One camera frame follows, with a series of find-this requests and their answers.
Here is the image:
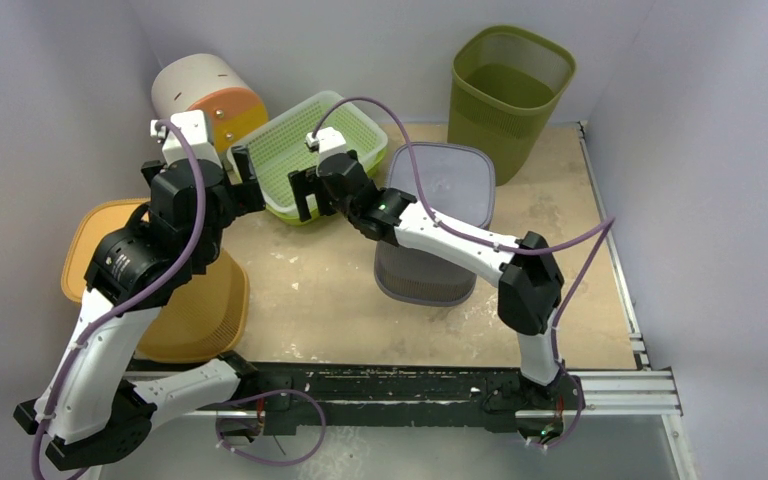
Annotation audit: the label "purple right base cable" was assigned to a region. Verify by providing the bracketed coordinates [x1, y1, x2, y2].
[523, 374, 587, 452]

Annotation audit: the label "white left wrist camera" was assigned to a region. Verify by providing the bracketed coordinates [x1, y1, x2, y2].
[149, 110, 221, 166]

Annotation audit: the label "yellow slatted waste basket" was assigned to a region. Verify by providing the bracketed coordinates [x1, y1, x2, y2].
[61, 198, 250, 364]

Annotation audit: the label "olive green waste basket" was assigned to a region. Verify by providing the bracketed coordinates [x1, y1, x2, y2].
[447, 25, 577, 186]

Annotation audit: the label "light green mesh tray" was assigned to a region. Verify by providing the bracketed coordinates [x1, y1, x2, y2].
[234, 91, 388, 226]

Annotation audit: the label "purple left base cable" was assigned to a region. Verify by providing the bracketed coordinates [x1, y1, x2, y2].
[214, 387, 328, 468]

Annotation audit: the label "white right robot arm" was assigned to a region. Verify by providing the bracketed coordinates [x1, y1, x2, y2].
[288, 151, 564, 407]

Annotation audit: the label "grey slatted waste basket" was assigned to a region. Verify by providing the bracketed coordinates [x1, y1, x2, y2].
[374, 142, 495, 306]

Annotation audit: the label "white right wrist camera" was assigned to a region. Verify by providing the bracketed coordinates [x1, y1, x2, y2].
[305, 127, 348, 162]

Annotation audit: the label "green solid tray underneath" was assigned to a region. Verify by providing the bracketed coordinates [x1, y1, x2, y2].
[265, 148, 387, 227]

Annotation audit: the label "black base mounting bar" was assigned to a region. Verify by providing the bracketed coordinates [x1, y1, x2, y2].
[208, 362, 584, 441]

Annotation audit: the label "white drawer cabinet coloured fronts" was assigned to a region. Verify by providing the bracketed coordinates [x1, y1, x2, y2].
[150, 53, 269, 153]

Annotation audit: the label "aluminium frame rail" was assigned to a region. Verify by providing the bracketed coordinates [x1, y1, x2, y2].
[95, 369, 683, 419]

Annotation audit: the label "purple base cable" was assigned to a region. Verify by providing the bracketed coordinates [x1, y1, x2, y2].
[214, 387, 328, 468]
[523, 374, 587, 452]

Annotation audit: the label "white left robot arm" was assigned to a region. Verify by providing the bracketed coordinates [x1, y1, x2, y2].
[13, 147, 265, 477]

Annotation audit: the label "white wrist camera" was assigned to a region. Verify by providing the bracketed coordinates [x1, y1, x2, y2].
[149, 110, 221, 166]
[305, 127, 348, 162]

